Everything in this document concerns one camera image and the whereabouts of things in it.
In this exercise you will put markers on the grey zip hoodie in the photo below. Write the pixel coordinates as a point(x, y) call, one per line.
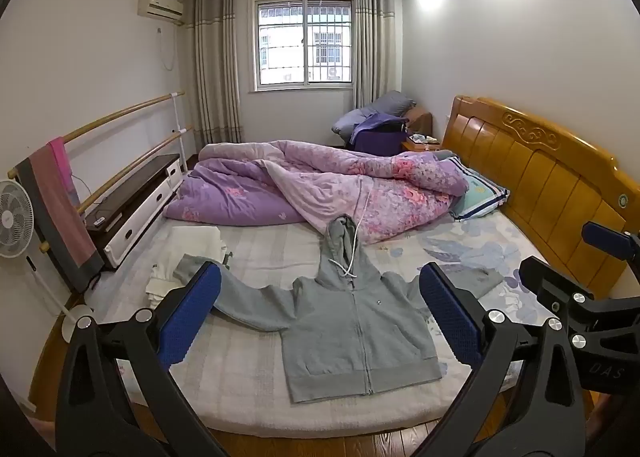
point(345, 337)

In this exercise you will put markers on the grey pillow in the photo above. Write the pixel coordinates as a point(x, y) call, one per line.
point(385, 104)

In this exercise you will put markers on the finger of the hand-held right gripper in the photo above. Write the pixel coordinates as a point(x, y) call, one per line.
point(545, 282)
point(605, 239)

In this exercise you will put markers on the grey beige curtain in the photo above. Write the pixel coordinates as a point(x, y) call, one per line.
point(372, 42)
point(217, 67)

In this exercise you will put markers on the wooden nightstand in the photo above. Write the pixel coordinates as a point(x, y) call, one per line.
point(420, 144)

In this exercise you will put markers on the white air conditioner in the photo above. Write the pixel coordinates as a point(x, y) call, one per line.
point(160, 7)

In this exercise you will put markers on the white cabinet with dark top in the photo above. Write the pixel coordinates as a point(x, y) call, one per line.
point(135, 222)

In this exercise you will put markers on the purple cloth pile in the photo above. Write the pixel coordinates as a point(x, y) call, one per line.
point(375, 134)

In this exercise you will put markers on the purple floral quilt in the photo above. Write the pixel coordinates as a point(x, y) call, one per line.
point(240, 187)

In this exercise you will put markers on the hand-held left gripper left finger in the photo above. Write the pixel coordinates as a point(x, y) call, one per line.
point(192, 312)

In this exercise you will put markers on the white folded garment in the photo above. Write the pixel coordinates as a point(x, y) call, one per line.
point(160, 284)

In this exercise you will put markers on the brown armchair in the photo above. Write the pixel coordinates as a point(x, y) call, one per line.
point(420, 119)

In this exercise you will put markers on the long wooden wall bar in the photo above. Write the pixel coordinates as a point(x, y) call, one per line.
point(145, 154)
point(120, 112)

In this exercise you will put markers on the white bar support post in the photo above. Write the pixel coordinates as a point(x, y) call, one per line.
point(176, 137)

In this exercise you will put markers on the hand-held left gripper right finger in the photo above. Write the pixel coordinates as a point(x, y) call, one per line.
point(450, 322)

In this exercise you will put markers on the wooden headboard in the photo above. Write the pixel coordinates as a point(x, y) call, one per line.
point(540, 172)

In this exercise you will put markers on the striped pillow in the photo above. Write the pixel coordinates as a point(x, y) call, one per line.
point(480, 192)

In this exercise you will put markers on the barred window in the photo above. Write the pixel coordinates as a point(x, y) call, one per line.
point(305, 44)

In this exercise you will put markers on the pink grey striped towel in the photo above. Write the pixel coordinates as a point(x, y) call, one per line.
point(60, 217)

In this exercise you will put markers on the white standing fan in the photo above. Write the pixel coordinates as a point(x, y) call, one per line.
point(12, 217)

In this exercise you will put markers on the white folded blanket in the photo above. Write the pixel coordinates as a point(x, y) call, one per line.
point(195, 239)

